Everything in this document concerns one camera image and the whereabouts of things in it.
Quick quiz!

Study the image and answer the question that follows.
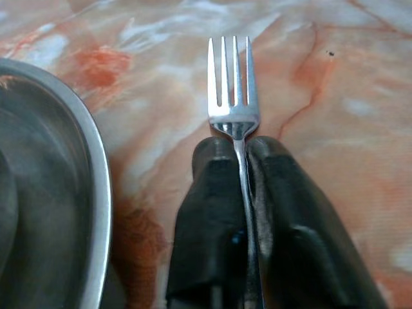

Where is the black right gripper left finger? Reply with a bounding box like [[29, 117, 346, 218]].
[[165, 136, 257, 309]]

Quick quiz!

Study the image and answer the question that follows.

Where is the silver metal fork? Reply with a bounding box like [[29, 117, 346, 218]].
[[207, 35, 263, 309]]

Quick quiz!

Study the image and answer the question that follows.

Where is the stainless steel plate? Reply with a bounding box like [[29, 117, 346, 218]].
[[0, 57, 113, 309]]

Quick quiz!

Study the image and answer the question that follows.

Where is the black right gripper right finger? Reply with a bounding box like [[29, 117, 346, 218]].
[[247, 135, 389, 309]]

